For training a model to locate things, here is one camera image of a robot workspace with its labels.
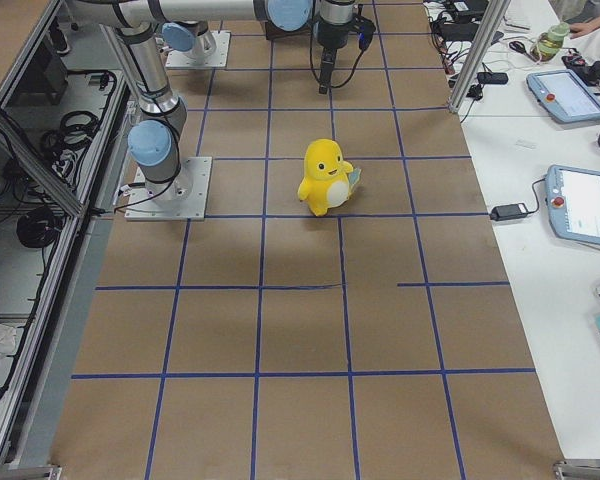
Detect lower blue teach pendant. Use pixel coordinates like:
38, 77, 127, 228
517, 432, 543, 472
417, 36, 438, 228
544, 165, 600, 247

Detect black scissors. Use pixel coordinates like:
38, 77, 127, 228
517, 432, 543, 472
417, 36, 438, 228
508, 41, 528, 55

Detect upper blue teach pendant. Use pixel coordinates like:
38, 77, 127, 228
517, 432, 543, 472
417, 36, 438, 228
526, 70, 600, 124

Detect person hand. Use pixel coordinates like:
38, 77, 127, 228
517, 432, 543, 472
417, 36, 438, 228
570, 20, 600, 39

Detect yellow plush toy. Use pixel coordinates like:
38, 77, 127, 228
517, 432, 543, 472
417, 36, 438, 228
297, 139, 361, 217

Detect blue teach pendant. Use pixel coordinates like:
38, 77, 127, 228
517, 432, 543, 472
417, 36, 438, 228
544, 165, 600, 247
526, 70, 600, 124

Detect aluminium side frame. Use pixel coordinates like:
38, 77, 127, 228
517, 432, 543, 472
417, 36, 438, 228
0, 1, 127, 466

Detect aluminium frame post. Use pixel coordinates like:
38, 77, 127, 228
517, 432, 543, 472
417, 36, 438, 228
448, 0, 510, 113

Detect black power adapter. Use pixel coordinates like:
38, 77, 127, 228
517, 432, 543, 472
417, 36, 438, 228
489, 203, 530, 222

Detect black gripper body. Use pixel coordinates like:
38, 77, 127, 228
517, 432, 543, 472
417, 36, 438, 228
315, 0, 354, 49

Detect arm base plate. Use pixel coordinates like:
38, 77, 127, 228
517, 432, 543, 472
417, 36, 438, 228
164, 30, 231, 70
124, 156, 212, 221

